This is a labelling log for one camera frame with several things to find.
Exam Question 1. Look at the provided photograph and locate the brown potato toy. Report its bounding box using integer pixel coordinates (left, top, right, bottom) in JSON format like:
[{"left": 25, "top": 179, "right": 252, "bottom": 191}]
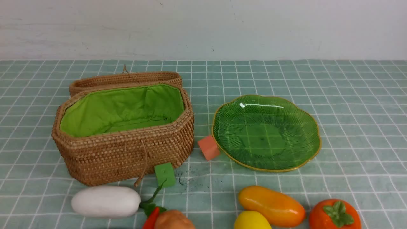
[{"left": 154, "top": 210, "right": 195, "bottom": 229}]

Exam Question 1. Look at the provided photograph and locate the red carrot toy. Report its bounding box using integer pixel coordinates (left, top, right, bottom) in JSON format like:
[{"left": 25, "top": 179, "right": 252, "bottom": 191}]
[{"left": 139, "top": 183, "right": 167, "bottom": 229}]

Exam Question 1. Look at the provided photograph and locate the yellow lemon toy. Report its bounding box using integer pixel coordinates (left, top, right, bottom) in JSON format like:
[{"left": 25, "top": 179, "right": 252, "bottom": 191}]
[{"left": 234, "top": 211, "right": 272, "bottom": 229}]

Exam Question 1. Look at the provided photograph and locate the orange mango toy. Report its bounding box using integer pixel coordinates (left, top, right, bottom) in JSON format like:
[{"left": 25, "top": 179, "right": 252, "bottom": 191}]
[{"left": 238, "top": 185, "right": 306, "bottom": 228}]

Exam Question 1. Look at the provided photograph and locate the white radish toy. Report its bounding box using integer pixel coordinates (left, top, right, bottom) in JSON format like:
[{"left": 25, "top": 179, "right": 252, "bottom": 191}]
[{"left": 71, "top": 185, "right": 141, "bottom": 219}]

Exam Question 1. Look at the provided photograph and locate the orange persimmon toy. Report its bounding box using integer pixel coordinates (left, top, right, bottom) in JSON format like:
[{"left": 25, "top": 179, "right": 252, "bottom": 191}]
[{"left": 308, "top": 199, "right": 362, "bottom": 229}]

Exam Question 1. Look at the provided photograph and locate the orange foam cube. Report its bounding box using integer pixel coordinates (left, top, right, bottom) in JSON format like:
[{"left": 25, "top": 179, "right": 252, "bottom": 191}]
[{"left": 197, "top": 135, "right": 221, "bottom": 161}]

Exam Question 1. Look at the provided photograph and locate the green glass leaf plate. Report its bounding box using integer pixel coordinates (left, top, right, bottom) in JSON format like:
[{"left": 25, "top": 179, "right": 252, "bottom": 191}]
[{"left": 212, "top": 94, "right": 322, "bottom": 173}]

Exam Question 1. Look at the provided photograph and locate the green foam cube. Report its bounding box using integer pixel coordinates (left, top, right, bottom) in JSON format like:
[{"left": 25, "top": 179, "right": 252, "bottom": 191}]
[{"left": 154, "top": 162, "right": 176, "bottom": 188}]

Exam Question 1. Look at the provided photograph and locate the woven wicker basket green lining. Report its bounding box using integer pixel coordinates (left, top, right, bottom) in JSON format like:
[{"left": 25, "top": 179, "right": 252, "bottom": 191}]
[{"left": 52, "top": 69, "right": 194, "bottom": 186}]

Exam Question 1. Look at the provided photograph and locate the green checkered tablecloth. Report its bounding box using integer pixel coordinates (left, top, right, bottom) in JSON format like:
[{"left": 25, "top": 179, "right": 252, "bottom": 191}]
[{"left": 0, "top": 59, "right": 407, "bottom": 229}]

